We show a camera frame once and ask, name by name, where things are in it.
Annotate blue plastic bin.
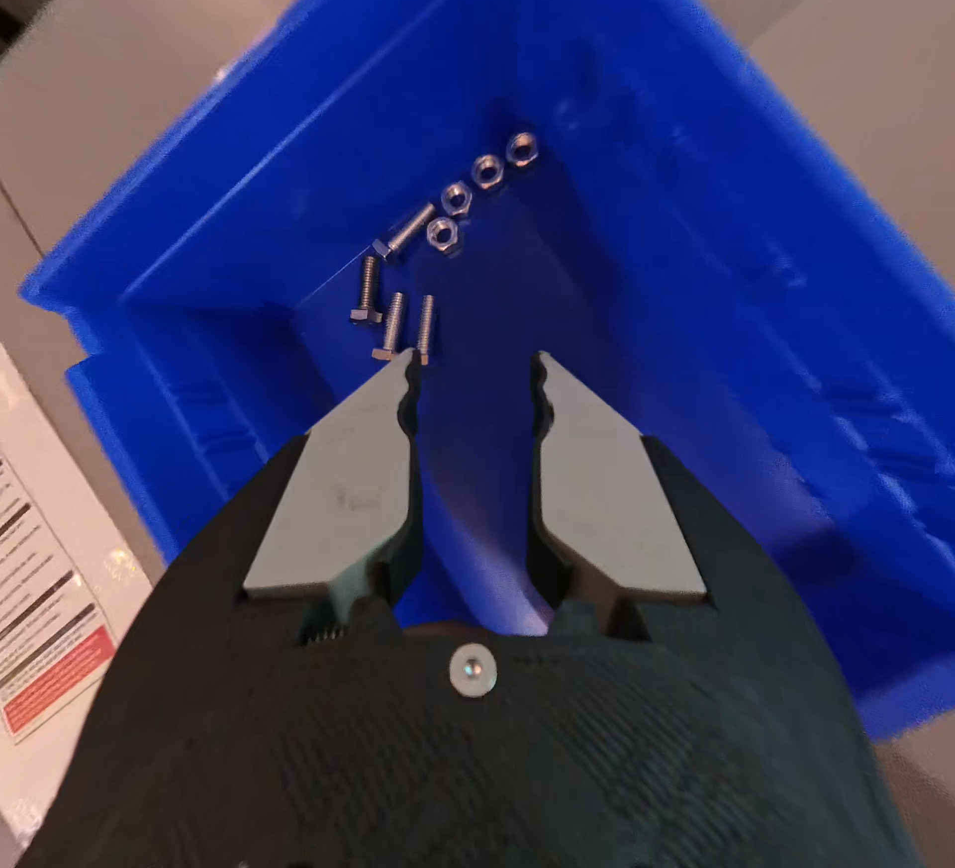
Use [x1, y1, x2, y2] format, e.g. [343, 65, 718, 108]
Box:
[18, 0, 955, 742]

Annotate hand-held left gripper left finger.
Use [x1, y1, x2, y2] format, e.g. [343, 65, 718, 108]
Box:
[242, 348, 426, 630]

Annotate steel hex bolt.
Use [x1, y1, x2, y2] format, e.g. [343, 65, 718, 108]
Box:
[412, 295, 436, 366]
[372, 292, 406, 362]
[372, 202, 437, 263]
[349, 256, 383, 326]

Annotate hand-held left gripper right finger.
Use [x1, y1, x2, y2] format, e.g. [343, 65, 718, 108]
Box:
[526, 352, 708, 630]

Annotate white flat base plate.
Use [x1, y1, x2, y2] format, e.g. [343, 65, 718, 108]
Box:
[0, 342, 167, 868]

